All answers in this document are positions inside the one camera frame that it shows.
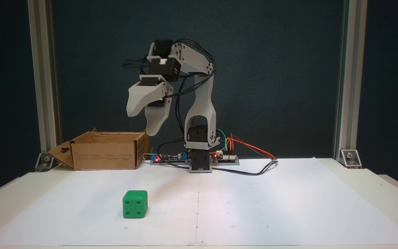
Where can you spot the brown cardboard box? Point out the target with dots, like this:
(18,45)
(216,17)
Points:
(105,155)

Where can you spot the green die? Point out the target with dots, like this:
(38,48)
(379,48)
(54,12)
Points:
(135,204)

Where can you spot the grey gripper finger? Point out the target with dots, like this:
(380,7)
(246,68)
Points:
(143,98)
(157,119)

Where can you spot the aluminium frame post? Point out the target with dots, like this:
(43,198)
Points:
(349,69)
(43,69)

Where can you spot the metal corner bracket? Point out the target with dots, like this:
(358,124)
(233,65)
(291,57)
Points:
(350,158)
(45,162)

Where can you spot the blue circuit board red LED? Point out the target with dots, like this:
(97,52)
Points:
(171,158)

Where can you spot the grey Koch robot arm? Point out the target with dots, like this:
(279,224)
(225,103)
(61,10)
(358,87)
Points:
(202,103)

